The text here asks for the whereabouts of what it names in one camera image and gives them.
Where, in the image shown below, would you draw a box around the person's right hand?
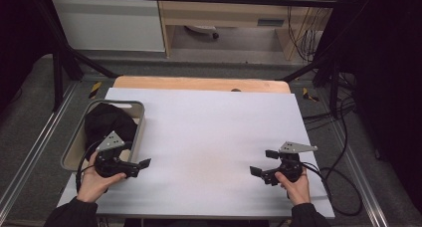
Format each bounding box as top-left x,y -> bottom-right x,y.
274,170 -> 312,207

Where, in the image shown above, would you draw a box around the black floor cable bundle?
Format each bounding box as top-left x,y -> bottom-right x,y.
303,72 -> 358,132

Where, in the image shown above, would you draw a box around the white cabinet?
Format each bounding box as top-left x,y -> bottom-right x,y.
50,0 -> 166,53

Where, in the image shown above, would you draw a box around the black curtain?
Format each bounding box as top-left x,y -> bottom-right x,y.
0,0 -> 56,112
322,0 -> 422,215

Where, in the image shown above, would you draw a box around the office chair base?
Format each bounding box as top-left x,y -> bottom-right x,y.
183,25 -> 220,41

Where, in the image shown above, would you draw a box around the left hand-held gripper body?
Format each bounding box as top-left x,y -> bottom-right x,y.
94,130 -> 140,179

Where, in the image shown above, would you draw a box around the grey plastic bin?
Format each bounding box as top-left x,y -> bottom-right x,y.
60,99 -> 146,173

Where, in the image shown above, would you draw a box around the black cloth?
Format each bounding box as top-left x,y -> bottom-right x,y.
84,103 -> 138,161

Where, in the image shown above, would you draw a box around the person's left hand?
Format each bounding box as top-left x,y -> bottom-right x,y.
77,150 -> 127,203

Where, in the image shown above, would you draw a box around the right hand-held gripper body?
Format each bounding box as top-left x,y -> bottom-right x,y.
261,140 -> 318,187

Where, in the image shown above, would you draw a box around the aluminium floor rail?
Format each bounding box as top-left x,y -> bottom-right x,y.
0,82 -> 80,215
315,87 -> 390,227

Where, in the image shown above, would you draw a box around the wooden board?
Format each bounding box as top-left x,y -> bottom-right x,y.
112,75 -> 292,95

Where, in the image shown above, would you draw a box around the hand-held gripper cable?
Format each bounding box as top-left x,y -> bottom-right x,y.
75,138 -> 105,193
300,160 -> 363,217

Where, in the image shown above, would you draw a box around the left hand-held gripper cable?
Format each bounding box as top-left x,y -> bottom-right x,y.
75,138 -> 105,193

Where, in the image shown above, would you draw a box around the hanging black desk cables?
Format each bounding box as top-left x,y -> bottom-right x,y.
286,2 -> 329,64

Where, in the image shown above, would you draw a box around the black metal stand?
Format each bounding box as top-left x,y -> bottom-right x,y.
281,52 -> 343,119
33,0 -> 117,113

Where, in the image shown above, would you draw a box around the yellow black tape marker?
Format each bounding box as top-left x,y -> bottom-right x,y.
302,87 -> 320,103
88,81 -> 104,100

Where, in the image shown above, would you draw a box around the wooden desk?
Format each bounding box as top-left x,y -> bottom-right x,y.
155,0 -> 336,62

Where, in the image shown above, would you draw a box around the right hand-held gripper cable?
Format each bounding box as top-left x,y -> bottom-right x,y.
300,160 -> 363,217

